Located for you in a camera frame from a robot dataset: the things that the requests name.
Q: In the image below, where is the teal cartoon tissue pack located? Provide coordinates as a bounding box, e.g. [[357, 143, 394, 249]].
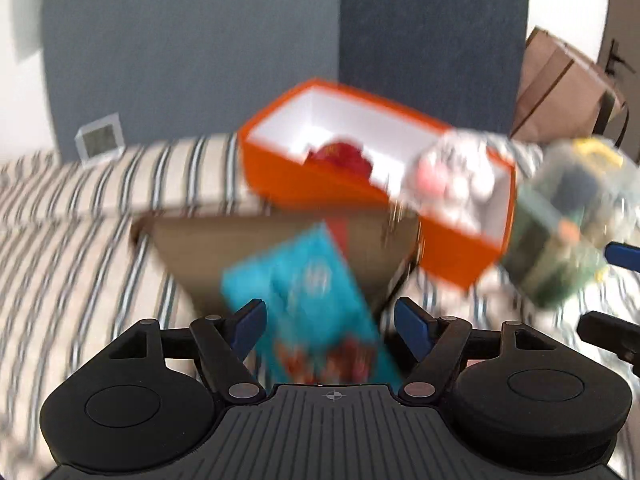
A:
[[220, 222, 401, 387]]

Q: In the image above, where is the white pink plush toy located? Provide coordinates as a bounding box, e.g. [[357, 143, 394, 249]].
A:
[[400, 132, 497, 236]]

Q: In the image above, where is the red plush teddy bear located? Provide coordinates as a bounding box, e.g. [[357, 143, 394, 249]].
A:
[[305, 141, 373, 181]]

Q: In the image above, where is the clear plastic storage box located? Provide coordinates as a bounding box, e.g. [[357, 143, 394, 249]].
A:
[[502, 136, 639, 308]]

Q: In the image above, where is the brown plaid zipper pouch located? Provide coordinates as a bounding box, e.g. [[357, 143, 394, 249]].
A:
[[130, 209, 426, 321]]

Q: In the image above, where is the striped blanket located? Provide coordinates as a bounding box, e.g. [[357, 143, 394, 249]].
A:
[[1, 133, 639, 479]]

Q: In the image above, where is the brown paper shopping bag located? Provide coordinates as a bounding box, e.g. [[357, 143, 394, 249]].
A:
[[510, 27, 629, 144]]

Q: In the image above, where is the orange cardboard box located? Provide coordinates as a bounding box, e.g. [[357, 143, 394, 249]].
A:
[[239, 79, 515, 289]]

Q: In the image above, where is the white digital clock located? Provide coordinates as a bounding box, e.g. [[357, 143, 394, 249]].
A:
[[75, 113, 126, 168]]

